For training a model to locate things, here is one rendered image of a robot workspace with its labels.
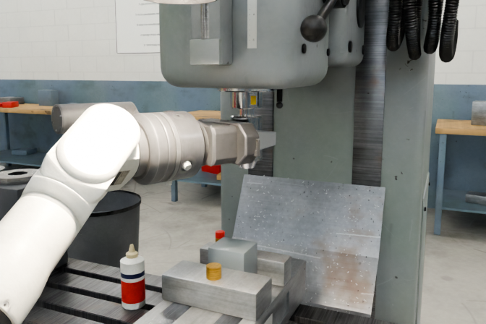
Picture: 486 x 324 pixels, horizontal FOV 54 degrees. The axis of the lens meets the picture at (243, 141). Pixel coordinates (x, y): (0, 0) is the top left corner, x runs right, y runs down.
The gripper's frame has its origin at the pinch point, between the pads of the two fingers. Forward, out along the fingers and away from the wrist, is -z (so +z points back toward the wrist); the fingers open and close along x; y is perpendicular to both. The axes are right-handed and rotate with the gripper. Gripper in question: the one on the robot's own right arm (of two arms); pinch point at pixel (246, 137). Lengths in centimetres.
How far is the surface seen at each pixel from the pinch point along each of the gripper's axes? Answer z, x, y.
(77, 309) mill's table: 16.6, 24.0, 30.7
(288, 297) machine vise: -7.1, -2.7, 26.1
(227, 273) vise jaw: 4.3, -0.9, 19.4
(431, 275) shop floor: -244, 86, 120
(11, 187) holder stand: 21.1, 41.1, 11.9
